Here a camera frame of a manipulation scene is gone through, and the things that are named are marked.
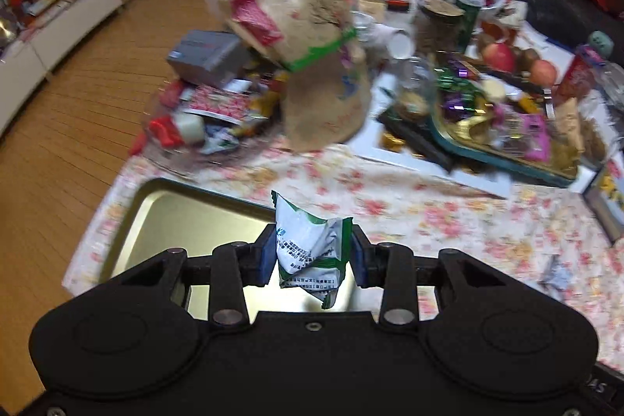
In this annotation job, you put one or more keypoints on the large clear glass jar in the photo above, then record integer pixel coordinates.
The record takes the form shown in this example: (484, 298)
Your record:
(612, 82)

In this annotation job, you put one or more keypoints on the red white patterned packet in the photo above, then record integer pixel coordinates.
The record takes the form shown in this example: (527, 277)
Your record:
(219, 104)

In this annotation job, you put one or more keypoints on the brown kiwi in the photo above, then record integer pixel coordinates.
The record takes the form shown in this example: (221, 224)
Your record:
(527, 59)

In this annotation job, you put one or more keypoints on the gold foil chocolate coin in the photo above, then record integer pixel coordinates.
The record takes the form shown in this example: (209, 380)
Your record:
(392, 140)

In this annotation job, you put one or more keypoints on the teal capped bottle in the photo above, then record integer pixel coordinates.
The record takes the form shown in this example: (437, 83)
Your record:
(599, 43)

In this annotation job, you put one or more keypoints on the clear glass bowl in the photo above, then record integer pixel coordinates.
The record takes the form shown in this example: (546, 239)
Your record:
(161, 160)

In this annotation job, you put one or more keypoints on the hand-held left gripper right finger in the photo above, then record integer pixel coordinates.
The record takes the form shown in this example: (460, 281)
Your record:
(358, 262)

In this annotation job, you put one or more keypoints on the brown paper bag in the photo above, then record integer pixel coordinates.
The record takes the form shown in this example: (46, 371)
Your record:
(317, 55)

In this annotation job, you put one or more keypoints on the small white red container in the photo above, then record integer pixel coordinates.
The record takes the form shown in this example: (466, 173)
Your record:
(187, 127)

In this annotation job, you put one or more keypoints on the green white snack packet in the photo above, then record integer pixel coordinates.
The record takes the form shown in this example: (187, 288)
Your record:
(307, 243)

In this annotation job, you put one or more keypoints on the pale yellow wrapped block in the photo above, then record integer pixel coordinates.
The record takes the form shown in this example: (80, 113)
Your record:
(493, 90)

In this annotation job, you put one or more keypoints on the red cylindrical canister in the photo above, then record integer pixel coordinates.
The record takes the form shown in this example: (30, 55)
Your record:
(577, 75)

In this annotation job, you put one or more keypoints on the teal rimmed gold tray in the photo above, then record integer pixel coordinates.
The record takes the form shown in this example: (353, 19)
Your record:
(512, 170)

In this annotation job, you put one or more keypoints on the gold metal tray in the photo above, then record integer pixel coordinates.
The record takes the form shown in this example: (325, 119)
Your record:
(170, 221)

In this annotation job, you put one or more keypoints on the grey crumpled wrapper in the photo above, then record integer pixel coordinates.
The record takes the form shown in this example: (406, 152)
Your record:
(555, 274)

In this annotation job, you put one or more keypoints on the large red apple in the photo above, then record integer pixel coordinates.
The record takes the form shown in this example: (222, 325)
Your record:
(498, 56)

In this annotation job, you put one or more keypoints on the white placemat board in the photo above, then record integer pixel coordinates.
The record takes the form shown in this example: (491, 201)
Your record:
(385, 153)

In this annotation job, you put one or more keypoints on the blue white snack packet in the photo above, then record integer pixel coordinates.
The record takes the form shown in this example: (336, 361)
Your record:
(219, 140)

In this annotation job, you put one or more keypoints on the white paper cup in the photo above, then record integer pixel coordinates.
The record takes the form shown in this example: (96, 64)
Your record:
(397, 41)

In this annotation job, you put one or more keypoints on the grey cardboard box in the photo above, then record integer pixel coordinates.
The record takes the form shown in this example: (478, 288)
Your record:
(204, 53)

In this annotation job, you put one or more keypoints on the cartoon picture frame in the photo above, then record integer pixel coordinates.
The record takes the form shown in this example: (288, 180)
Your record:
(609, 196)

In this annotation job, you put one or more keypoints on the white low cabinet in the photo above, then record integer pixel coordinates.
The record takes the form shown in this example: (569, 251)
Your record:
(58, 36)

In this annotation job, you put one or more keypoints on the pink snack packet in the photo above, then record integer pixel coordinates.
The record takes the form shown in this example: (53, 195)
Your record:
(531, 136)

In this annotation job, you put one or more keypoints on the clear plastic cookie jar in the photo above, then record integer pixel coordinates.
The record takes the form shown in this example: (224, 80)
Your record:
(414, 89)

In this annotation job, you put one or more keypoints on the floral tablecloth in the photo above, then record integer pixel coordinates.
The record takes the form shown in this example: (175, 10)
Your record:
(438, 221)

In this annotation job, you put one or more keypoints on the black flat packet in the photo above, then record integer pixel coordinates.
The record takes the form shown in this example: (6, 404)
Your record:
(414, 138)

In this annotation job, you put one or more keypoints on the small red apple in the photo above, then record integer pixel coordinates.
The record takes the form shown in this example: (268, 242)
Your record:
(543, 72)

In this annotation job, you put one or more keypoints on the kraft paper snack packet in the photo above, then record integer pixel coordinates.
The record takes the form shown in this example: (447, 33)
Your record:
(569, 123)

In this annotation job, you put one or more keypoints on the green drink can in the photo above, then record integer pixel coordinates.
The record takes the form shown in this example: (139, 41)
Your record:
(469, 16)

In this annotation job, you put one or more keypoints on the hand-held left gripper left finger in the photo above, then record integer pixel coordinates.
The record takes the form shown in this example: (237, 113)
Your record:
(265, 256)

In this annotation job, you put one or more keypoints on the cork lid glass jar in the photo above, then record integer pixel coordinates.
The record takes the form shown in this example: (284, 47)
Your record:
(438, 26)

